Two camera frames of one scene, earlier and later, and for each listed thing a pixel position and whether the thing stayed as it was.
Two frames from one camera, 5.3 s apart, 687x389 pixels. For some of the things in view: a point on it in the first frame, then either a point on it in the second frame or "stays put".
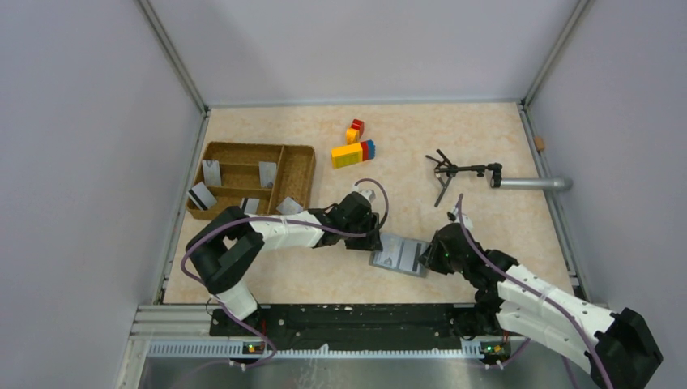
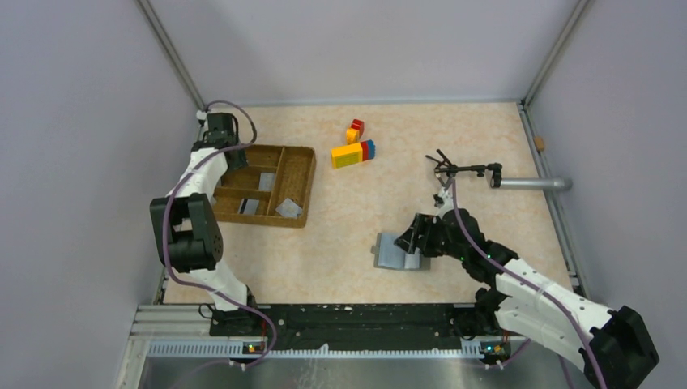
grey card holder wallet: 400,254 stays put
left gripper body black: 367,243 to 240,161
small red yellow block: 354,134 stays put
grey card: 288,207 stays put
